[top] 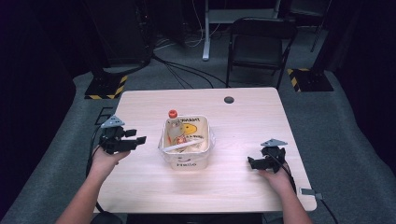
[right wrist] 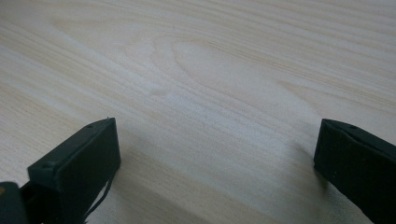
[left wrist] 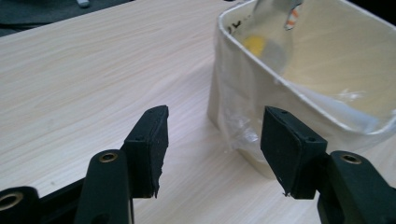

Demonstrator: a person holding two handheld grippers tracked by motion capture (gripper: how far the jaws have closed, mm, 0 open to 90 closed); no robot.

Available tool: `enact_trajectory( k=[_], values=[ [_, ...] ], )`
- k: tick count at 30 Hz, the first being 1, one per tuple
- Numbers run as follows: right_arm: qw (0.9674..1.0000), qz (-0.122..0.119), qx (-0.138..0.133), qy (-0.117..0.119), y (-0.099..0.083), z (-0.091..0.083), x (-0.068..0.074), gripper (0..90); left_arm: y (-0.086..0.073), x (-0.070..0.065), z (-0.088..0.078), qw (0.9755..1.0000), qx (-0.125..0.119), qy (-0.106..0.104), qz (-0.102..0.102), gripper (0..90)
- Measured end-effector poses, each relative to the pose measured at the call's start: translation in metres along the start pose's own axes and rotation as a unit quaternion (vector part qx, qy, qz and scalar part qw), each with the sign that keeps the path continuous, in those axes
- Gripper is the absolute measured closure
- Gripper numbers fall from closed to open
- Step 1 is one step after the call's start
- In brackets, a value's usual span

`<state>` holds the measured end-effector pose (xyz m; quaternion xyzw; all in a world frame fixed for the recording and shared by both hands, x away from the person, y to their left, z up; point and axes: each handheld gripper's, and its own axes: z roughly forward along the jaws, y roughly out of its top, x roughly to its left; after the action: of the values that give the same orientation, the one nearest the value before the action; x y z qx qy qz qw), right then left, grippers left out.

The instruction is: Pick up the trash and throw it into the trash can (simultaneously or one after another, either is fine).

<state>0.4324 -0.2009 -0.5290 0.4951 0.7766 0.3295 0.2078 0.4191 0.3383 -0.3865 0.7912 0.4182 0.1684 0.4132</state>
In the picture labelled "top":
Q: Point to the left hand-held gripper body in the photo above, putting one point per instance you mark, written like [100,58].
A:
[111,140]

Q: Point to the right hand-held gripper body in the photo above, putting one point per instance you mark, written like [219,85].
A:
[274,155]

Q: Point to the clear bottle with red cap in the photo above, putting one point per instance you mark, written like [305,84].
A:
[175,127]

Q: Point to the white drinking straw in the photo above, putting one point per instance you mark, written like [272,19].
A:
[183,145]

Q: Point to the small bin with smiley bag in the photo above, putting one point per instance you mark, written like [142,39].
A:
[186,157]

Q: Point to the person's left hand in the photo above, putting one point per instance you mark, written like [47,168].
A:
[107,161]

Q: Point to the person's right hand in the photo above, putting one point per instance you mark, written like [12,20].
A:
[277,180]

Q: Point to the black yellow striped stand base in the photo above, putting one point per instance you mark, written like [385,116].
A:
[106,88]
[311,80]

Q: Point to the round black table grommet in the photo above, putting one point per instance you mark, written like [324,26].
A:
[229,100]

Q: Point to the person's dark clothing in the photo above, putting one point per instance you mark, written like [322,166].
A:
[193,218]

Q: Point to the black equipment cabinet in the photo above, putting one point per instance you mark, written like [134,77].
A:
[121,31]

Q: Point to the black folding chair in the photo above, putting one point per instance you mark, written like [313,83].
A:
[258,46]

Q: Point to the white desk frame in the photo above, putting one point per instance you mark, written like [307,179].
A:
[206,31]

